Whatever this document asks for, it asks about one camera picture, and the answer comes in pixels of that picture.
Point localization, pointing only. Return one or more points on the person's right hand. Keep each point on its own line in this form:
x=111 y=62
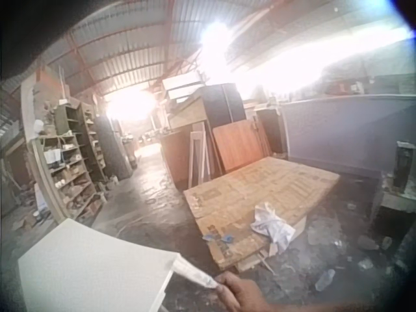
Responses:
x=244 y=295

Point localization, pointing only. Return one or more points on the person's right fingers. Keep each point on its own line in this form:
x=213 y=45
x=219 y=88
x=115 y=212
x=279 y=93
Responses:
x=227 y=292

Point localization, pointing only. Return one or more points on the blue scraps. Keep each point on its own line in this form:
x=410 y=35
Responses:
x=221 y=239

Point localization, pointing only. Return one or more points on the crumpled white cloth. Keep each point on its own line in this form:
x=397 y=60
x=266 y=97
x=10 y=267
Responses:
x=273 y=224

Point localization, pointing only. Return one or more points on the clear plastic bottle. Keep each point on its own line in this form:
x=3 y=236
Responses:
x=324 y=280

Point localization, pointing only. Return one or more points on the large brown cardboard sheet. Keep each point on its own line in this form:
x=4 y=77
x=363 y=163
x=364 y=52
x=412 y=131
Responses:
x=260 y=198

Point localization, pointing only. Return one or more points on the white flat board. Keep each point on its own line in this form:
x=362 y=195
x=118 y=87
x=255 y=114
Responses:
x=91 y=269

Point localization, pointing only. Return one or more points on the brown wooden board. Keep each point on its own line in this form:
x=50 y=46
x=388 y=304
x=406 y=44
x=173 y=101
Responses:
x=237 y=146

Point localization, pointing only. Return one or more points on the grey stone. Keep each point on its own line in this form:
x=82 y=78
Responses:
x=367 y=243

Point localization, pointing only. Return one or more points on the stack of wooden furniture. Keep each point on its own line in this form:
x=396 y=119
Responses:
x=201 y=113

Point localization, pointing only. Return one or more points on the grey leaning panel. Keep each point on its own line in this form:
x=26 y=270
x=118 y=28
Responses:
x=113 y=149

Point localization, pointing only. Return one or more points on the small grey table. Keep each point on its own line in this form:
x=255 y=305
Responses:
x=395 y=203

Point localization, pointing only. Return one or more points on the wooden shelf with clutter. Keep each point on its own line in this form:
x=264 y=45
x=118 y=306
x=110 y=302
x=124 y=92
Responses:
x=71 y=169

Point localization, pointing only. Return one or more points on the dark upright block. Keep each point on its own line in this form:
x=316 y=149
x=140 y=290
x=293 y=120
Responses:
x=403 y=165

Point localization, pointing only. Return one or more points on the white curved panel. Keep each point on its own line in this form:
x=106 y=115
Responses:
x=35 y=156

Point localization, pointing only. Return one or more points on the white wooden frame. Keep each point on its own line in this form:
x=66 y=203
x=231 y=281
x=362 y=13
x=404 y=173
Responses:
x=199 y=159

